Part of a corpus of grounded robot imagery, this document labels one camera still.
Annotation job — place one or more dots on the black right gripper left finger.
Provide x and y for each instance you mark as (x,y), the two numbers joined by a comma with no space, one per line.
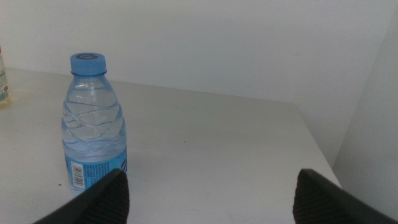
(105,202)

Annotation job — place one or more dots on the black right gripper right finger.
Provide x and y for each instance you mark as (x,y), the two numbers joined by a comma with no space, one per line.
(320,202)

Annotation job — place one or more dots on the clear water bottle blue cap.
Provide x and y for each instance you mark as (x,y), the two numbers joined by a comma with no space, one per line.
(93,124)

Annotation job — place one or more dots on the yellow tea bottle clear cap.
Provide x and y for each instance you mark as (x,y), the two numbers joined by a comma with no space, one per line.
(3,87)

